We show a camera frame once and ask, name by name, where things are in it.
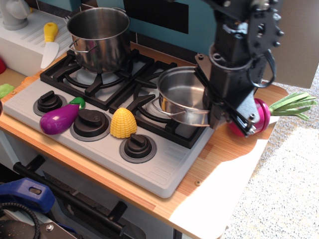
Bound pink toy radish green leaves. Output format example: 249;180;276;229
228;92;318;137

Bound small shallow steel pot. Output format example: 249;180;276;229
151;66;210;126

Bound green toy lettuce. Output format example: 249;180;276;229
0;83;14;99

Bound black braided cable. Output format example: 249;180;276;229
0;202;42;239

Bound black right stove knob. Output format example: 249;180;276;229
119;133;157;164

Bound black oven door handle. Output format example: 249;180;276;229
13;155;127;237

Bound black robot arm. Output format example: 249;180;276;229
195;0;283;136

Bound black middle stove knob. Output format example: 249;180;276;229
70;110;111;142

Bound purple toy eggplant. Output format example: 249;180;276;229
39;97;86;135

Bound grey toy stove top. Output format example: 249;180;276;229
4;78;213;198

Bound black left stove knob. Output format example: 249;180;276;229
33;90;67;116

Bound black left burner grate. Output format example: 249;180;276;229
40;49;155;110

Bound black burner grate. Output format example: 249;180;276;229
40;49;155;110
109;61;205;149

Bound brown cardboard panel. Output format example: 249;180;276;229
272;0;319;89

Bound yellow toy corn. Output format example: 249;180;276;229
110;108;137;138

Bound black gripper with plate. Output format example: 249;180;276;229
195;53;259;136

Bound white toy sink unit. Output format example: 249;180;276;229
0;9;72;76

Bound yellow handled toy knife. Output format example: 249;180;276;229
40;22;59;69

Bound black right burner grate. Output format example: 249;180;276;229
109;61;205;149

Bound blue clamp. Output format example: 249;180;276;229
0;178;55;214

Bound black stove knob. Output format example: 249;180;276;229
119;133;157;164
33;90;67;116
70;110;111;142

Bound tall steel stock pot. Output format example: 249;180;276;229
67;7;131;74

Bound red toy item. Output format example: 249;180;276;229
0;58;6;74

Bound grey toy faucet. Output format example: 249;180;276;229
0;0;31;30

